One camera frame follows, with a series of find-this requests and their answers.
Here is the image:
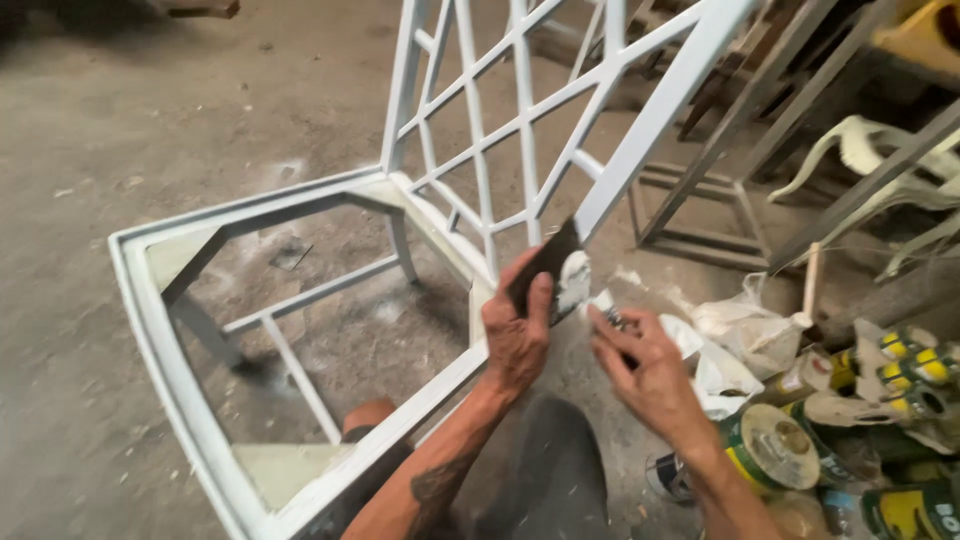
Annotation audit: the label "person's right hand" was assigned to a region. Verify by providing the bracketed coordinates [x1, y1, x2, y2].
[584, 303, 712, 445]

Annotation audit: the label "person's left hand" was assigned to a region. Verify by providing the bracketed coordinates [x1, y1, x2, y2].
[480, 244, 561, 396]

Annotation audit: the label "small putty knife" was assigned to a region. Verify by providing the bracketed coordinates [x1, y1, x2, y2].
[589, 291, 640, 370]

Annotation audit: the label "white putty blob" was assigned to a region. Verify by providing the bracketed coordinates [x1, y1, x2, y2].
[553, 250, 594, 320]

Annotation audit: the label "small round black-white tin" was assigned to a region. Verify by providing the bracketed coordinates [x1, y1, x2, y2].
[645, 451, 696, 504]

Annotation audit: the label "crumpled white plastic bag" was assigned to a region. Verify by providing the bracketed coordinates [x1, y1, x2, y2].
[611, 266, 815, 423]

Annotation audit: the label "person's dark shorts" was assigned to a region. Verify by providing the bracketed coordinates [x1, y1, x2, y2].
[315, 393, 610, 540]

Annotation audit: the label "green yellow can putty-smeared lid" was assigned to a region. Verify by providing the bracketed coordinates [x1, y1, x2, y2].
[718, 403, 823, 498]

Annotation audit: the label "green yellow can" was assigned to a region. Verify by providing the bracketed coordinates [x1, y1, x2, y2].
[772, 346, 858, 399]
[861, 481, 960, 540]

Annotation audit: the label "person's knee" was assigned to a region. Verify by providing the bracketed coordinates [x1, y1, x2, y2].
[341, 397, 399, 440]

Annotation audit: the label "wooden stick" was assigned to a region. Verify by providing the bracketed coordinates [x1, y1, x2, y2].
[801, 241, 825, 325]

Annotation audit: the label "clear plastic bottle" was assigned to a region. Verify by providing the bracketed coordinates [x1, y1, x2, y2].
[819, 486, 865, 540]

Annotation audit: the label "heap of yellow-capped cans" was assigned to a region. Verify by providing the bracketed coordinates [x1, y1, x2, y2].
[855, 324, 960, 455]

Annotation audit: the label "yellow wooden box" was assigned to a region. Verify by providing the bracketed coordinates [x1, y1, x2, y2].
[871, 0, 960, 78]

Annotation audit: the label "grey metal frame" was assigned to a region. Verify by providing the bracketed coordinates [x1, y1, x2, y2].
[628, 0, 960, 275]

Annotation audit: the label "white lattice-back chair frame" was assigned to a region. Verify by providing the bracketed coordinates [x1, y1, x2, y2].
[108, 0, 760, 540]

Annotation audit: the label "cream carved chair frame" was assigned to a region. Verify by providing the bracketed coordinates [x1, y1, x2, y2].
[768, 114, 960, 283]

